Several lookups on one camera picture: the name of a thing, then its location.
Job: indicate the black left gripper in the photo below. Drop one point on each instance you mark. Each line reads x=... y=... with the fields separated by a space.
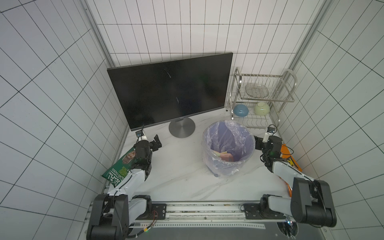
x=153 y=144

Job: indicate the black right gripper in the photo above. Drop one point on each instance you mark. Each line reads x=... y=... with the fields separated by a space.
x=263 y=145

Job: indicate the small pink sticky note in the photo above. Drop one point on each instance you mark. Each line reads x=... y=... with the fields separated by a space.
x=227 y=156

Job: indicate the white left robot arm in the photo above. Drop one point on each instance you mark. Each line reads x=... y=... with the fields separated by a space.
x=123 y=192

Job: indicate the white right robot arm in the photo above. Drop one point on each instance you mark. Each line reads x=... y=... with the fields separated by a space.
x=311 y=201

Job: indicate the black computer monitor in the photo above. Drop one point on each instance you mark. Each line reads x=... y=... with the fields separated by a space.
x=156 y=93

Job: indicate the orange snack bag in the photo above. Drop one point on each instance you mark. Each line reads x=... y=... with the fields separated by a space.
x=287 y=156

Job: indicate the green bowl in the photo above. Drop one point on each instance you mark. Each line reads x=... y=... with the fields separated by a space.
x=261 y=109

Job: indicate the trash bin with plastic liner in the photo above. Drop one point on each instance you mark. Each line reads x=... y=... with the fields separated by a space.
x=224 y=136

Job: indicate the blue bowl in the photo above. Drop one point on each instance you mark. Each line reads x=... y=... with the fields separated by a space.
x=241 y=110

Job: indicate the metal dish rack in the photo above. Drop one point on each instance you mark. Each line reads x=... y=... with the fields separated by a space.
x=256 y=100

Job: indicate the green snack bag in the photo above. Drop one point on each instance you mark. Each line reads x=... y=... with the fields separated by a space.
x=118 y=172

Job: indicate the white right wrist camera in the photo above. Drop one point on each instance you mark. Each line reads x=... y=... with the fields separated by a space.
x=270 y=131

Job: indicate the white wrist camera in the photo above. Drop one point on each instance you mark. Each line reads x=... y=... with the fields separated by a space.
x=140 y=136
x=270 y=131

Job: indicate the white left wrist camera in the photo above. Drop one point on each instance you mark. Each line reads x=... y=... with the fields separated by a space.
x=140 y=136

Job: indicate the metal mounting rail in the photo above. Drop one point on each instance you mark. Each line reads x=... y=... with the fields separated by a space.
x=216 y=215

